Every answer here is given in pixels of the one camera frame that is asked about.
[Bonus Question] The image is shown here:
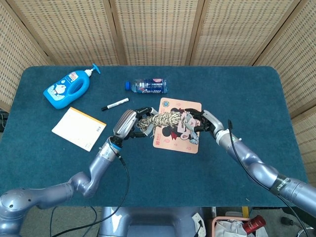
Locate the blue felt table cover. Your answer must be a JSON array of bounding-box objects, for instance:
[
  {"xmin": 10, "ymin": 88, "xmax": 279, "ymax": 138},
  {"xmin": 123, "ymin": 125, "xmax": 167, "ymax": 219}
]
[{"xmin": 0, "ymin": 65, "xmax": 309, "ymax": 207}]

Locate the blue pump soap bottle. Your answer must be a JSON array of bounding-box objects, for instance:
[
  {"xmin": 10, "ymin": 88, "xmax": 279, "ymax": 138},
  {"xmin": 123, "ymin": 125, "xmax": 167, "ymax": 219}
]
[{"xmin": 43, "ymin": 63, "xmax": 101, "ymax": 110}]

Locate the black floor cable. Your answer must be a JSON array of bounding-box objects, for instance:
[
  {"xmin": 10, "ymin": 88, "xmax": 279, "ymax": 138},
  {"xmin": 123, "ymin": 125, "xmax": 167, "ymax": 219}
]
[
  {"xmin": 83, "ymin": 206, "xmax": 98, "ymax": 237},
  {"xmin": 50, "ymin": 206, "xmax": 58, "ymax": 237}
]

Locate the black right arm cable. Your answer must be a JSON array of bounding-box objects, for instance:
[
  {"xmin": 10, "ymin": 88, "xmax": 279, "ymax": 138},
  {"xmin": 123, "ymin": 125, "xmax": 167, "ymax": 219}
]
[{"xmin": 227, "ymin": 119, "xmax": 311, "ymax": 237}]

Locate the cartoon girl mouse pad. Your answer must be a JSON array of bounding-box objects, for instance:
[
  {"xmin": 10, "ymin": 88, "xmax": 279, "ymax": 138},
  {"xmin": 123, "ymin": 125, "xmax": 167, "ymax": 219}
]
[{"xmin": 153, "ymin": 97, "xmax": 202, "ymax": 154}]

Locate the black device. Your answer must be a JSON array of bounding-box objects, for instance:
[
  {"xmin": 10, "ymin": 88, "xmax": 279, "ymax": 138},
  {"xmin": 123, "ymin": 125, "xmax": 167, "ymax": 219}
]
[{"xmin": 0, "ymin": 111, "xmax": 9, "ymax": 131}]

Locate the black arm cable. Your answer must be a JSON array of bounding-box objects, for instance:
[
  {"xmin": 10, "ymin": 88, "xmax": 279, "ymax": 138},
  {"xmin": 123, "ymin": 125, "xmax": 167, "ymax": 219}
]
[
  {"xmin": 50, "ymin": 154, "xmax": 130, "ymax": 237},
  {"xmin": 227, "ymin": 119, "xmax": 311, "ymax": 237}
]

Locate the clear bottle blue label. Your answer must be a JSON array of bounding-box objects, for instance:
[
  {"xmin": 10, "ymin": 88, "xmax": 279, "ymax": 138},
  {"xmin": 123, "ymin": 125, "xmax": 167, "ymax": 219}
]
[{"xmin": 124, "ymin": 78, "xmax": 168, "ymax": 95}]

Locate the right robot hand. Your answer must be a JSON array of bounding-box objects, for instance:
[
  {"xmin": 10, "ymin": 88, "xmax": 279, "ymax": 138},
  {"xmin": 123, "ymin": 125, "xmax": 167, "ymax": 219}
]
[{"xmin": 184, "ymin": 108, "xmax": 225, "ymax": 139}]

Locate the white power strip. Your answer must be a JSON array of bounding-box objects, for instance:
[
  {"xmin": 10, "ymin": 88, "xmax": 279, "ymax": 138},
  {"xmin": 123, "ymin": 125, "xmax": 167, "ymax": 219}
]
[{"xmin": 192, "ymin": 212, "xmax": 207, "ymax": 237}]

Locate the woven wooden folding screen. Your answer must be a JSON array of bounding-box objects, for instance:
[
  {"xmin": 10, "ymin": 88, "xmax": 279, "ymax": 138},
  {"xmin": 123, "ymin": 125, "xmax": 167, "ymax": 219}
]
[{"xmin": 0, "ymin": 0, "xmax": 316, "ymax": 191}]

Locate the white notepad orange edge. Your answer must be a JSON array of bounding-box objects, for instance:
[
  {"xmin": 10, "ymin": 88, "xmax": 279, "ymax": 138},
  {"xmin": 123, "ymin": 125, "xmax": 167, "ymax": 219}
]
[{"xmin": 51, "ymin": 107, "xmax": 107, "ymax": 152}]

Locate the white crumpled bin liner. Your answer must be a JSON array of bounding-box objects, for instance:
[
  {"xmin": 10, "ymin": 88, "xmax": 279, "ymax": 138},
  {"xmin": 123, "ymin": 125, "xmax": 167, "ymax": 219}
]
[{"xmin": 215, "ymin": 220, "xmax": 269, "ymax": 237}]

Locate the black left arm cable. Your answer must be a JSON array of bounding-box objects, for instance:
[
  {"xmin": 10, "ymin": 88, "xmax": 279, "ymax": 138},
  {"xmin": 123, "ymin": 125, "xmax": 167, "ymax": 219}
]
[{"xmin": 50, "ymin": 154, "xmax": 130, "ymax": 237}]

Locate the beige braided rope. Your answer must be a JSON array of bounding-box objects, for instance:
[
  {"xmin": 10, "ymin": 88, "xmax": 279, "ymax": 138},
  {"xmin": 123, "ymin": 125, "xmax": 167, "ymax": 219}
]
[{"xmin": 136, "ymin": 111, "xmax": 196, "ymax": 139}]

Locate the red drink can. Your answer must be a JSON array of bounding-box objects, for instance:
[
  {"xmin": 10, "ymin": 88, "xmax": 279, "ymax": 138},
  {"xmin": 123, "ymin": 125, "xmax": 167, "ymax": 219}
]
[{"xmin": 243, "ymin": 215, "xmax": 267, "ymax": 235}]

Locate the pink waste bin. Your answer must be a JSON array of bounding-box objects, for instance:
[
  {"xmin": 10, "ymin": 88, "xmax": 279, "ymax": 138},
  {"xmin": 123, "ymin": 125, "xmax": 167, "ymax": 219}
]
[{"xmin": 211, "ymin": 216, "xmax": 269, "ymax": 237}]

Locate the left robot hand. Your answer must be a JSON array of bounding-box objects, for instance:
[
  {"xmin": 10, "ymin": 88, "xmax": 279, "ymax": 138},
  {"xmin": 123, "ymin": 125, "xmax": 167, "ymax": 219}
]
[{"xmin": 113, "ymin": 107, "xmax": 158, "ymax": 141}]

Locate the black white marker pen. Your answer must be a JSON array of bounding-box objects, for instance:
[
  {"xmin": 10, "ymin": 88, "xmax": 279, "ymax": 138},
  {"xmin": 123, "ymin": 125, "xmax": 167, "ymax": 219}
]
[{"xmin": 101, "ymin": 97, "xmax": 130, "ymax": 112}]

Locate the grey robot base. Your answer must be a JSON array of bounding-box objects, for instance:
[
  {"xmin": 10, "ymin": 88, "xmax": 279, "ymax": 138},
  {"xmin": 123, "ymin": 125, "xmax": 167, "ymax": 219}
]
[{"xmin": 98, "ymin": 206, "xmax": 205, "ymax": 237}]

